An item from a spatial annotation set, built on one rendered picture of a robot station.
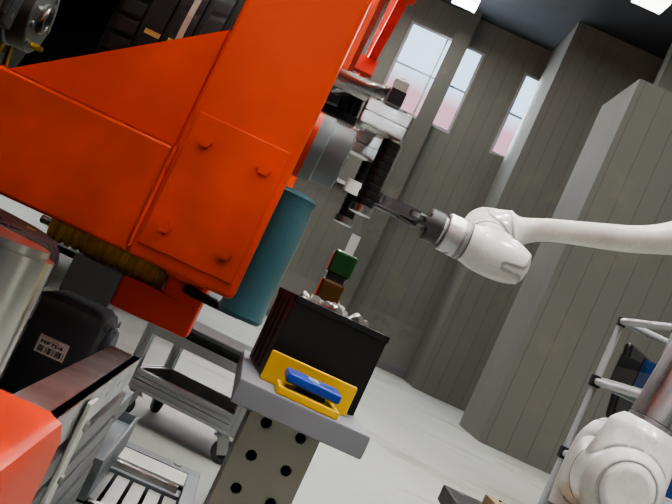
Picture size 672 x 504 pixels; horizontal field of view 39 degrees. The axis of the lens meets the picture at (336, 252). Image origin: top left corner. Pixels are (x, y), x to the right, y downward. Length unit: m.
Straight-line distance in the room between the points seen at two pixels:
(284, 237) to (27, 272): 1.52
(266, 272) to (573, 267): 8.18
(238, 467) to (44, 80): 0.59
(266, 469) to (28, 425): 1.04
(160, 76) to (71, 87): 0.12
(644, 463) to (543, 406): 7.92
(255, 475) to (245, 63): 0.56
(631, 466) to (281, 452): 0.80
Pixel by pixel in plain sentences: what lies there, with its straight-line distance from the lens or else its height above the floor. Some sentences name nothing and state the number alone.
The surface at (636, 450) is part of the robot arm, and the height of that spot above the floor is 0.57.
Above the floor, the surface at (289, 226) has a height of 0.67.
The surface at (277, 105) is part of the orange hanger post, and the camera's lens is 1.34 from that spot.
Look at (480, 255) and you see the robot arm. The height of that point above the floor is 0.81.
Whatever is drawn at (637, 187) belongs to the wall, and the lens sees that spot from 10.07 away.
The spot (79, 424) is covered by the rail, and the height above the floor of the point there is 0.36.
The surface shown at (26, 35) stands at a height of 0.80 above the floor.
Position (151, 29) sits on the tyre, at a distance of 1.63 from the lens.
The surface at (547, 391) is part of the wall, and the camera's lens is 9.77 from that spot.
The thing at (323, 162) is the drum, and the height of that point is 0.82.
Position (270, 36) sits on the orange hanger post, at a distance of 1.36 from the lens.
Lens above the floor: 0.57
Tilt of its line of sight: 3 degrees up
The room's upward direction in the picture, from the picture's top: 25 degrees clockwise
